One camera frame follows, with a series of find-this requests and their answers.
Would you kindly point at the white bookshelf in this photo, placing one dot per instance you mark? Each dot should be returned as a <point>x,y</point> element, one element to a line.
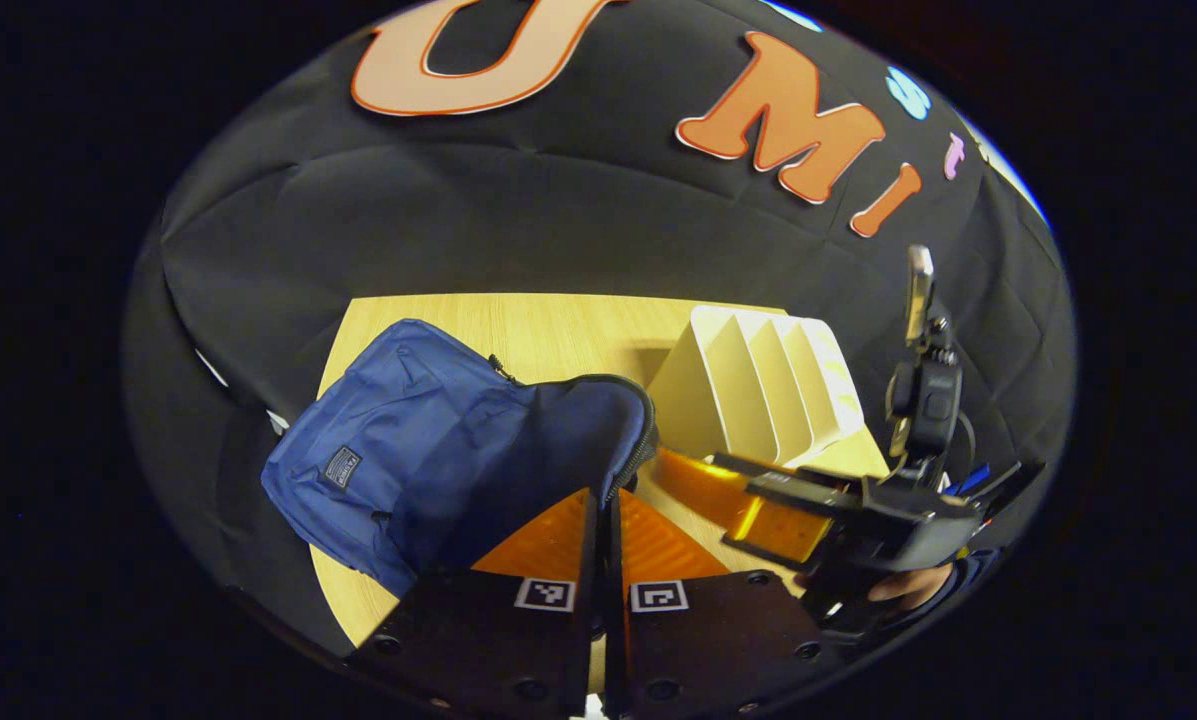
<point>758,390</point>

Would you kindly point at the black backdrop cloth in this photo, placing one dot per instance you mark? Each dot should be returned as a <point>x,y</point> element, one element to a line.
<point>558,220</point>

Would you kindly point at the blue schoolbag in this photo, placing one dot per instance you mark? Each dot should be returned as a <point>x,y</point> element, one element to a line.
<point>428,450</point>

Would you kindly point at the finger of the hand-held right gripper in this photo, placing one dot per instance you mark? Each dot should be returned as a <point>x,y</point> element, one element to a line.
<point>788,480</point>
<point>788,530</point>

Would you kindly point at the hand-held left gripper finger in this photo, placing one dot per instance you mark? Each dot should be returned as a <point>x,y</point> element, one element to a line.
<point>613,580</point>
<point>589,580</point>

